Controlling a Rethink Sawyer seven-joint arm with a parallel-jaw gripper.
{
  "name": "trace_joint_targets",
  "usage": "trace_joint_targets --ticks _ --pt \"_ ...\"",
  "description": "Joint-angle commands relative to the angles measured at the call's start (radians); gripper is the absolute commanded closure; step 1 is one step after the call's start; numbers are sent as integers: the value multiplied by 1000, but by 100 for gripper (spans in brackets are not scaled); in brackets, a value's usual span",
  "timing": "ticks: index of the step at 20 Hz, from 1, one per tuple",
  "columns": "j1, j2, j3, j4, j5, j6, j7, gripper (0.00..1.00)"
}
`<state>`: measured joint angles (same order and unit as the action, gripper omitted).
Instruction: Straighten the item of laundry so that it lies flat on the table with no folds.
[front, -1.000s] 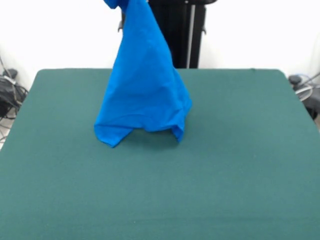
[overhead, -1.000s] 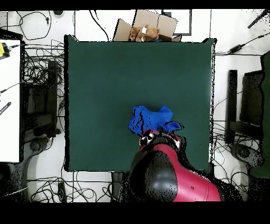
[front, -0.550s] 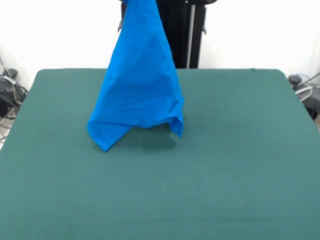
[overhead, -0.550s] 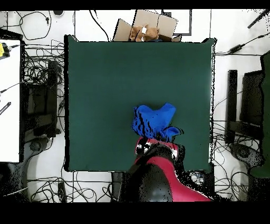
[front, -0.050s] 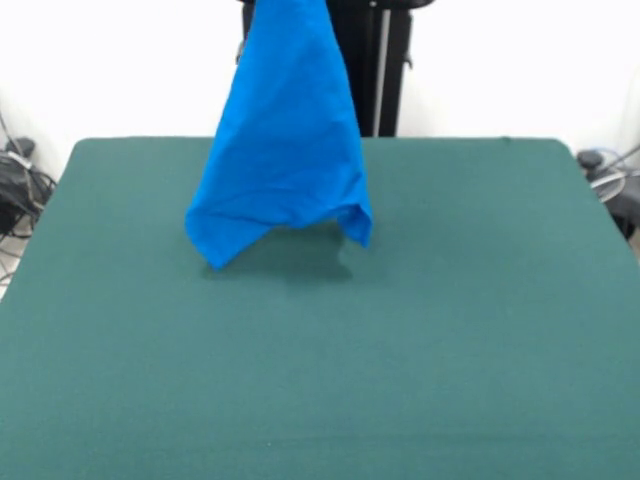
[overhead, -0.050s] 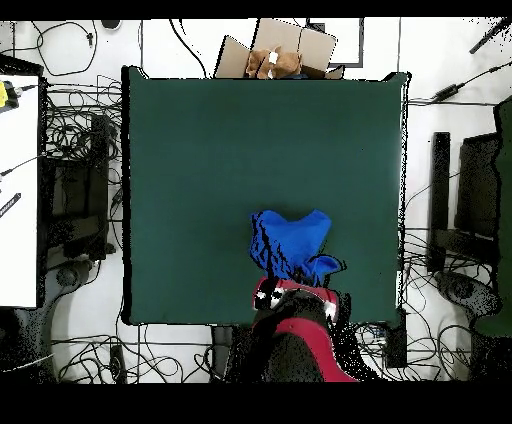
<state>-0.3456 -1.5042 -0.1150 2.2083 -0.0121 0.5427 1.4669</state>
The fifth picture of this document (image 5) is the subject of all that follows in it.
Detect blue laundry item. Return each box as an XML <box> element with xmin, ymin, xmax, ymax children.
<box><xmin>183</xmin><ymin>0</ymin><xmax>375</xmax><ymax>272</ymax></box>

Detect dark green table cloth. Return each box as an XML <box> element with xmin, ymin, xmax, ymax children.
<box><xmin>0</xmin><ymin>137</ymin><xmax>640</xmax><ymax>480</ymax></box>

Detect black equipment case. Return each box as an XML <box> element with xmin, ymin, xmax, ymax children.
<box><xmin>607</xmin><ymin>172</ymin><xmax>640</xmax><ymax>241</ymax></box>

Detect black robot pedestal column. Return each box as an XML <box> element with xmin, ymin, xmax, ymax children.
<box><xmin>234</xmin><ymin>0</ymin><xmax>434</xmax><ymax>139</ymax></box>

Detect black floor cable tangle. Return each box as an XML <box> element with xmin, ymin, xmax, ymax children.
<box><xmin>0</xmin><ymin>107</ymin><xmax>60</xmax><ymax>289</ymax></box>

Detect grey and blue cables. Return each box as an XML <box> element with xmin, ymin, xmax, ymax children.
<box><xmin>582</xmin><ymin>144</ymin><xmax>640</xmax><ymax>176</ymax></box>

